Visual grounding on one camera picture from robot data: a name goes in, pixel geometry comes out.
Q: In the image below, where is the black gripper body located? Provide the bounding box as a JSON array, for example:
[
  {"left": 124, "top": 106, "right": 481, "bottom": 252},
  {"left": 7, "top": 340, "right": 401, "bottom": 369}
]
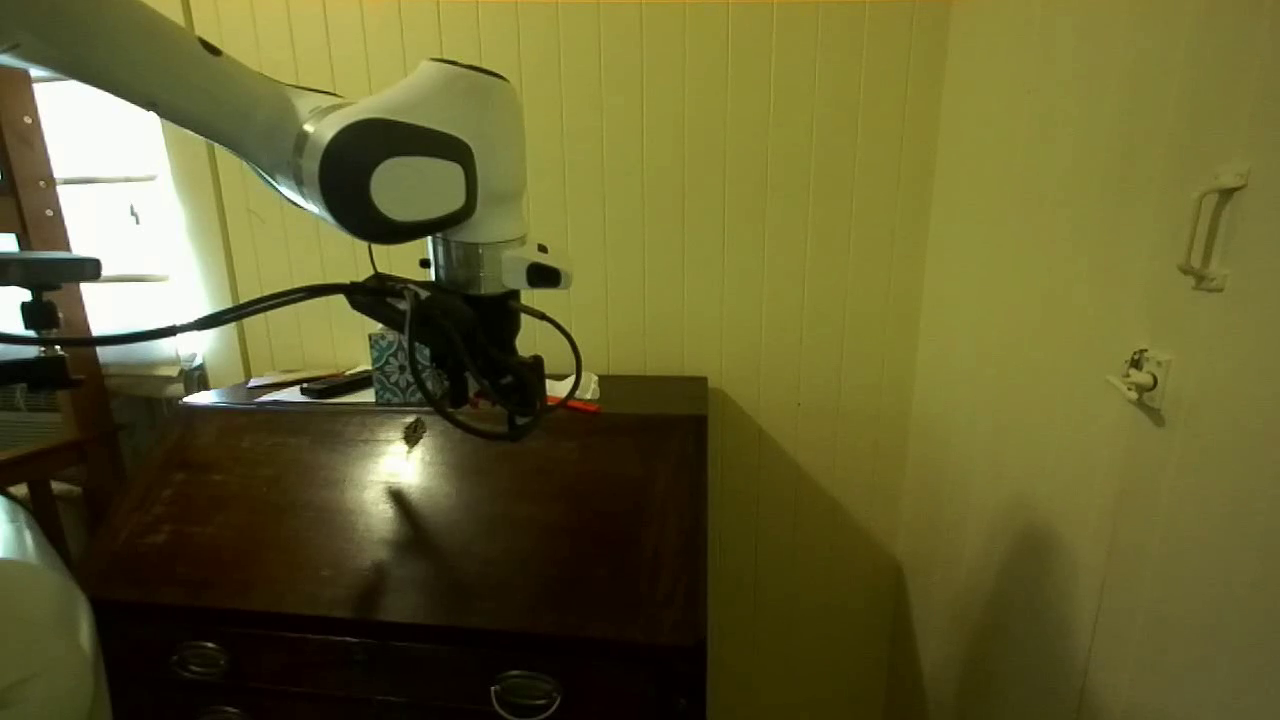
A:
[{"left": 347, "top": 271, "right": 527, "bottom": 414}]

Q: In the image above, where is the white door handle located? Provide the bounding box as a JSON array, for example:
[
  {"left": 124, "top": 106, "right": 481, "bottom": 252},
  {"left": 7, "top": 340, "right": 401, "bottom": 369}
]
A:
[{"left": 1175, "top": 162, "right": 1255, "bottom": 297}]

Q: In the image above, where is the white rounded robot base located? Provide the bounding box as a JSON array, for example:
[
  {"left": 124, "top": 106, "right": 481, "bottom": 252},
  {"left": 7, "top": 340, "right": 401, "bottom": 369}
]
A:
[{"left": 0, "top": 491, "right": 116, "bottom": 720}]

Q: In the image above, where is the white door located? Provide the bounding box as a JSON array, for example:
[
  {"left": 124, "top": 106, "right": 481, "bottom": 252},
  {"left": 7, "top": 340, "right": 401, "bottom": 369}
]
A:
[{"left": 894, "top": 0, "right": 1280, "bottom": 720}]

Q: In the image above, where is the metal door latch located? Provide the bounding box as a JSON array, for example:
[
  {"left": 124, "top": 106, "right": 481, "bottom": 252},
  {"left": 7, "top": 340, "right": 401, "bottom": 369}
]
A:
[{"left": 1112, "top": 344, "right": 1175, "bottom": 430}]

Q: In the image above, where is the teal patterned tissue box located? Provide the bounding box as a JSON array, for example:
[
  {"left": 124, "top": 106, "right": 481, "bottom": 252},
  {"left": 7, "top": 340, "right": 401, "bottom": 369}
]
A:
[{"left": 369, "top": 326, "right": 445, "bottom": 407}]

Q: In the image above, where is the black remote control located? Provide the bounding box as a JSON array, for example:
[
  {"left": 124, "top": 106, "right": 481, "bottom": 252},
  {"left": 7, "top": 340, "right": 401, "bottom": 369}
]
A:
[{"left": 298, "top": 369, "right": 380, "bottom": 401}]

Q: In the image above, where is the dark wooden dresser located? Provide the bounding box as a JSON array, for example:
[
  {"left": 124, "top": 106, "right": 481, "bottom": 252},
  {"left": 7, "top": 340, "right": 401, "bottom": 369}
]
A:
[{"left": 82, "top": 372, "right": 714, "bottom": 720}]

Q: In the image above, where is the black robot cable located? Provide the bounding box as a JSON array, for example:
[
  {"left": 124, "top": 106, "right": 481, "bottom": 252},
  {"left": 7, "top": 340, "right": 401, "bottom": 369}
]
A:
[{"left": 0, "top": 271, "right": 590, "bottom": 447}]

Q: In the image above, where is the round metal drawer handle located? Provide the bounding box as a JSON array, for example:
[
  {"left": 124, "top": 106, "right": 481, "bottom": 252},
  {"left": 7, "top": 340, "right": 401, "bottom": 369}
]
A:
[
  {"left": 484, "top": 662, "right": 569, "bottom": 720},
  {"left": 170, "top": 634, "right": 233, "bottom": 685}
]

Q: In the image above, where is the brown wooden ladder frame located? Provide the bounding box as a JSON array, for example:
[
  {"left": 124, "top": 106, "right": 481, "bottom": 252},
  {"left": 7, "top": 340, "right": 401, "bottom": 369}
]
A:
[{"left": 0, "top": 63, "right": 132, "bottom": 535}]

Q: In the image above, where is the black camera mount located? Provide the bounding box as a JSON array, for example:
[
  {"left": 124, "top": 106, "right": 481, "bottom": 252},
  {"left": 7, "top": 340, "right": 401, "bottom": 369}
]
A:
[{"left": 0, "top": 252, "right": 109, "bottom": 396}]

